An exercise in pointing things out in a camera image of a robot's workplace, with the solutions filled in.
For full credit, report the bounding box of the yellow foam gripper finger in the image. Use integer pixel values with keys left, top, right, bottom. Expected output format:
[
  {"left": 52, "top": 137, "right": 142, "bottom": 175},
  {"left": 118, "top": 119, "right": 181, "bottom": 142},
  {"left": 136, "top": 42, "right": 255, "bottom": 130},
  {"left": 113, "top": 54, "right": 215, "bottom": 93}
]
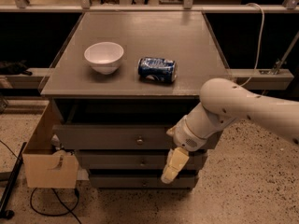
[{"left": 161, "top": 147, "right": 189, "bottom": 184}]

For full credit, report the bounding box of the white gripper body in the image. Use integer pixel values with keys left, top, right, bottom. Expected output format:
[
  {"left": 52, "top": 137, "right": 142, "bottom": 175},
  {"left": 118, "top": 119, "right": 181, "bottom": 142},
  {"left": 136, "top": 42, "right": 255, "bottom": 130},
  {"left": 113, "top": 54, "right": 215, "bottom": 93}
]
[{"left": 166, "top": 115, "right": 207, "bottom": 151}]

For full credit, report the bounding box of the grey top drawer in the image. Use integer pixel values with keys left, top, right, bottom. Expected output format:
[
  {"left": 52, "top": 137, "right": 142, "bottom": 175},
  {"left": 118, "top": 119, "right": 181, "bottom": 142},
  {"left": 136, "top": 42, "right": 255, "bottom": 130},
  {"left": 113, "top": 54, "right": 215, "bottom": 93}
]
[{"left": 53, "top": 124, "right": 223, "bottom": 151}]

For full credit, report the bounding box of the grey drawer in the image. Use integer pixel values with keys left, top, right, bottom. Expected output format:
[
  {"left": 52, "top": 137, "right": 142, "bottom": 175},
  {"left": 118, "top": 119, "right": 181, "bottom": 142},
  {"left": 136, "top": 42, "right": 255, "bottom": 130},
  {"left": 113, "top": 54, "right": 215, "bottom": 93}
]
[
  {"left": 89, "top": 169, "right": 198, "bottom": 189},
  {"left": 75, "top": 148, "right": 208, "bottom": 171},
  {"left": 53, "top": 124, "right": 223, "bottom": 151}
]

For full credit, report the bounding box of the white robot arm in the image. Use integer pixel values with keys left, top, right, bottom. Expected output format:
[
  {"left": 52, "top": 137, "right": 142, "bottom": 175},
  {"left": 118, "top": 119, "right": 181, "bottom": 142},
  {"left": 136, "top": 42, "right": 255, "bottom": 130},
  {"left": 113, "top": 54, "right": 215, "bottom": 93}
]
[{"left": 161, "top": 78, "right": 299, "bottom": 184}]

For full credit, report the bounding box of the grey middle drawer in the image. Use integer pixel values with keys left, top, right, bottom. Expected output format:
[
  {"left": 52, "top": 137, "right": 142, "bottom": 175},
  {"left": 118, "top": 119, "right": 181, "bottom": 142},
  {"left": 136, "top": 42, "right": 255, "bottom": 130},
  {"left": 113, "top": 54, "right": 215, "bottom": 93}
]
[{"left": 75, "top": 148, "right": 208, "bottom": 171}]

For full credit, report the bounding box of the grey bottom drawer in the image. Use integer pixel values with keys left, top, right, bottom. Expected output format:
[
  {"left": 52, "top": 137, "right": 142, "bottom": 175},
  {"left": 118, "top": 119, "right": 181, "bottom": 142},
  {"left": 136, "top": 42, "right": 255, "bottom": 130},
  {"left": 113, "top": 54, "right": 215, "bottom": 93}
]
[{"left": 89, "top": 169, "right": 198, "bottom": 189}]

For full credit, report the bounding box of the grey drawer cabinet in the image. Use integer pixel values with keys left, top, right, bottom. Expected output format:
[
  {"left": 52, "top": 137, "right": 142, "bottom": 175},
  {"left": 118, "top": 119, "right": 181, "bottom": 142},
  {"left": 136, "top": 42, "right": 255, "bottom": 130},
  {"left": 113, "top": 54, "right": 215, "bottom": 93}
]
[{"left": 40, "top": 10, "right": 236, "bottom": 189}]

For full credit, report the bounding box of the blue crushed soda can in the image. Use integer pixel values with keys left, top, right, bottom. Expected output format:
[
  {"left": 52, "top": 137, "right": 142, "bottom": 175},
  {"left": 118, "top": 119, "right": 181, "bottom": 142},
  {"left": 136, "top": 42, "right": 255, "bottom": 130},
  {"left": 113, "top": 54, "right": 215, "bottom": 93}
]
[{"left": 137, "top": 57, "right": 177, "bottom": 83}]

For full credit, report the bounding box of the white plastic bowl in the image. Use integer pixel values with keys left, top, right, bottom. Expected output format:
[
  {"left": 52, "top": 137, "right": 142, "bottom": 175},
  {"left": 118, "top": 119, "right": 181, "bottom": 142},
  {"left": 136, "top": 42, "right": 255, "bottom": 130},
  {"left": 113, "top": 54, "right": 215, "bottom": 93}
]
[{"left": 84, "top": 42, "right": 124, "bottom": 75}]

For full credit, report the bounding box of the cardboard box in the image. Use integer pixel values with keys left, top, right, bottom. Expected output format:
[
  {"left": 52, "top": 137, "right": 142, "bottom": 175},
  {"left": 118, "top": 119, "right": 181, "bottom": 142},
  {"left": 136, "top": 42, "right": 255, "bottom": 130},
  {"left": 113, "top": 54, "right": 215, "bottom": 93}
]
[{"left": 22, "top": 103, "right": 78, "bottom": 189}]

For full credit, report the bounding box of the black floor bar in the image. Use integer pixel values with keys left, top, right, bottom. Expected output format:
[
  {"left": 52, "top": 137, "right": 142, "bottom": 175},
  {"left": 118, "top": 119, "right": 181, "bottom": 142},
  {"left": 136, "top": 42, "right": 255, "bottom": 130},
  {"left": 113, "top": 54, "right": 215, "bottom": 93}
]
[{"left": 0, "top": 142, "right": 26, "bottom": 219}]

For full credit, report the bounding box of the black floor cable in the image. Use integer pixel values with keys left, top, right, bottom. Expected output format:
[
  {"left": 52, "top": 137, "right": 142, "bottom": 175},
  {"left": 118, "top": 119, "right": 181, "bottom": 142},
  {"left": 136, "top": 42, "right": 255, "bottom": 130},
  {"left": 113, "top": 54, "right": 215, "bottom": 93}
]
[{"left": 29, "top": 187, "right": 82, "bottom": 224}]

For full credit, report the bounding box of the white cable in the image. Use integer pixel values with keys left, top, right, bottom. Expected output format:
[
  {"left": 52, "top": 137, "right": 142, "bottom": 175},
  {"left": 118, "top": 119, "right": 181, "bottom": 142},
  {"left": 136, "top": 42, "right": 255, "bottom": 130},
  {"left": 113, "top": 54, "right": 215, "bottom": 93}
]
[{"left": 237, "top": 2, "right": 265, "bottom": 88}]

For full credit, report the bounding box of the black object on rail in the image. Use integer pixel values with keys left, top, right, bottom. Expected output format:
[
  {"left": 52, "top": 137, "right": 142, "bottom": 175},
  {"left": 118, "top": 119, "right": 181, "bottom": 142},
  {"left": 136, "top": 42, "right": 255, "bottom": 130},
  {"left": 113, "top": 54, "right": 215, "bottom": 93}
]
[{"left": 0, "top": 60, "right": 33, "bottom": 76}]

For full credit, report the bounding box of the metal rail frame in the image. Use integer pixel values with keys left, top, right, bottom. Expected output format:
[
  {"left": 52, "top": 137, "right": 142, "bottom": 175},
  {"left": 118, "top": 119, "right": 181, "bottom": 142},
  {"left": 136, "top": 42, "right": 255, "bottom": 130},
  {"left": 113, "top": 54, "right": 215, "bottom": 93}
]
[{"left": 0, "top": 0, "right": 299, "bottom": 91}]

